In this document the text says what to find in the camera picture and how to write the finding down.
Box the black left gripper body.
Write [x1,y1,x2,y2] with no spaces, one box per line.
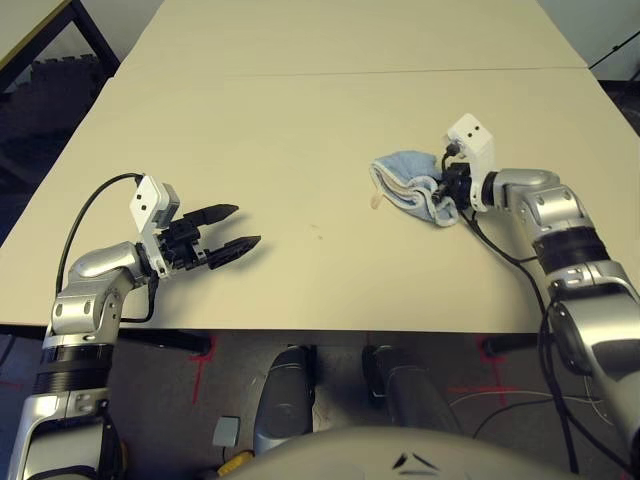
[159,214,211,274]

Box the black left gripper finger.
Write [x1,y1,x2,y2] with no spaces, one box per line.
[205,234,263,271]
[182,203,240,226]

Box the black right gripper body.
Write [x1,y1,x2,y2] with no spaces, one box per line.
[439,162,474,211]

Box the light blue rag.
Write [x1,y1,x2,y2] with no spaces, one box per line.
[369,149,459,229]

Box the red floor tape cross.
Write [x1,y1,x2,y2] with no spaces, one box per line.
[447,337,509,406]
[188,335,217,404]

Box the grey robot left leg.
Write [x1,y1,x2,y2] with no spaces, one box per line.
[253,344,317,454]

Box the grey robot leg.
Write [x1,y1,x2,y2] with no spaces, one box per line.
[362,344,464,441]
[253,344,317,454]

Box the black table foot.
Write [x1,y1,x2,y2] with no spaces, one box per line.
[482,333,541,357]

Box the small grey floor box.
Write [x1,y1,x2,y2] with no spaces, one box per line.
[212,415,241,449]

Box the black foam floor mat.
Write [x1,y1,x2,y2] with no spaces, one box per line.
[0,52,109,241]
[599,77,640,131]

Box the grey robot right leg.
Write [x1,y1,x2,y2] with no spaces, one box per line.
[362,344,464,441]

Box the black tripod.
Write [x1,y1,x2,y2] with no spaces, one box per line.
[589,37,640,69]

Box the yellow floor object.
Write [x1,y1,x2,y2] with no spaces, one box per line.
[217,449,255,476]

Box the grey robot torso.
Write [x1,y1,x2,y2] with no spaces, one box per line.
[199,425,581,480]

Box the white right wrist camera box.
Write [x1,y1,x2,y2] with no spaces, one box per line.
[446,113,496,210]

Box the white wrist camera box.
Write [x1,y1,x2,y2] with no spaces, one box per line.
[128,173,181,279]
[446,113,496,210]

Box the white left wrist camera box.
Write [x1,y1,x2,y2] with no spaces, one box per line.
[128,173,181,279]

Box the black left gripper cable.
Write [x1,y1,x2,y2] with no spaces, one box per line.
[119,277,160,324]

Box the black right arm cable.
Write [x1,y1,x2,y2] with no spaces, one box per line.
[441,142,584,476]

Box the black left camera cable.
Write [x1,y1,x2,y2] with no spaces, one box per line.
[55,172,146,296]

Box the side table with black frame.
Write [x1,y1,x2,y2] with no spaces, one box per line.
[0,0,121,81]

